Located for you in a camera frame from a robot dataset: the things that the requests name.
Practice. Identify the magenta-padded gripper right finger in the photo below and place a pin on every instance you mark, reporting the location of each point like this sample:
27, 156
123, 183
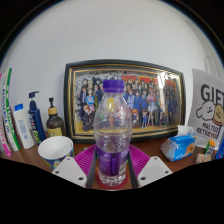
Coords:
153, 170

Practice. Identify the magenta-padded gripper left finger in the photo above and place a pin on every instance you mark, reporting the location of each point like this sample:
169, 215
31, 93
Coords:
70, 170

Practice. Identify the clear purple-capped water bottle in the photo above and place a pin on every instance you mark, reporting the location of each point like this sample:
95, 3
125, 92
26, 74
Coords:
112, 133

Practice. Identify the blue patterned mug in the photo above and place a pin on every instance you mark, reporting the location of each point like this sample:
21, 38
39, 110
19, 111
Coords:
55, 148

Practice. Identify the flat round red coaster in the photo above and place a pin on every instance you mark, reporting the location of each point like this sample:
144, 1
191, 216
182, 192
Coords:
125, 184

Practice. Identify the blue tissue pack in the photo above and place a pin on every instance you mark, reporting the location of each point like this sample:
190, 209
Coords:
178, 146

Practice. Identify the brown pump bottle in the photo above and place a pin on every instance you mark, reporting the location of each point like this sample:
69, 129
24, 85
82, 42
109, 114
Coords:
55, 125

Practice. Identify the small beige snack packet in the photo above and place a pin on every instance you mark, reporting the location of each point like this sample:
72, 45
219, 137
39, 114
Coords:
202, 158

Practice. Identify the dark blue pump bottle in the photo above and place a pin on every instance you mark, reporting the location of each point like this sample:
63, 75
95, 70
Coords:
36, 120

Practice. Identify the small orange white box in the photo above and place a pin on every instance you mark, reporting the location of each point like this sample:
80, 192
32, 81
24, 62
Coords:
210, 148

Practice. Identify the white blue-capped bottle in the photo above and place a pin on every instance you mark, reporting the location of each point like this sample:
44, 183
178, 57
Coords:
24, 128

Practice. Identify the blue detergent bottle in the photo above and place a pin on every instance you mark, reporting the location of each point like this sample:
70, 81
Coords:
220, 148

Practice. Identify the tall pink box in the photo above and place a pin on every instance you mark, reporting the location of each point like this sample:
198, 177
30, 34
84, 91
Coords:
4, 140

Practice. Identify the framed group picture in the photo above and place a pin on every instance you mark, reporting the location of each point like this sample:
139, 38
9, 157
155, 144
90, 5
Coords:
83, 96

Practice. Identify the tall green white box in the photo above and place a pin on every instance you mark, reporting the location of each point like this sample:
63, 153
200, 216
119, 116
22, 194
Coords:
9, 116

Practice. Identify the white paper gift bag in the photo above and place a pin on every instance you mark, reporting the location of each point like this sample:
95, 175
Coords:
208, 106

